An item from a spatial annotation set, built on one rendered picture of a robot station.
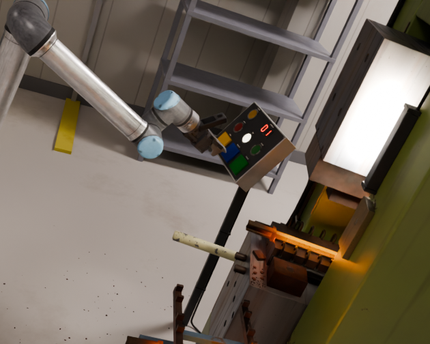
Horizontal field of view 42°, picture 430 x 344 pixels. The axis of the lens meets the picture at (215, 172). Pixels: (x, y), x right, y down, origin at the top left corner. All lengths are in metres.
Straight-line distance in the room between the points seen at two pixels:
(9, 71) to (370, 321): 1.39
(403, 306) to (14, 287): 1.92
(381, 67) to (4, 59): 1.21
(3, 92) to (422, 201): 1.40
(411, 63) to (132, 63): 3.42
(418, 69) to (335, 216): 0.74
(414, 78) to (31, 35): 1.14
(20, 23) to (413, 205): 1.26
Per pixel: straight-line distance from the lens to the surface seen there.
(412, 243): 1.51
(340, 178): 1.84
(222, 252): 2.48
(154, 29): 4.77
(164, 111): 2.10
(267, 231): 1.99
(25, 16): 1.90
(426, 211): 1.47
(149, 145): 1.99
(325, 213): 2.20
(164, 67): 4.31
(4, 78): 2.07
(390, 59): 1.68
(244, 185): 2.35
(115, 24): 4.76
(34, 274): 3.04
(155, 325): 2.96
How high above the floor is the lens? 1.96
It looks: 25 degrees down
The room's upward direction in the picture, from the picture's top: 22 degrees clockwise
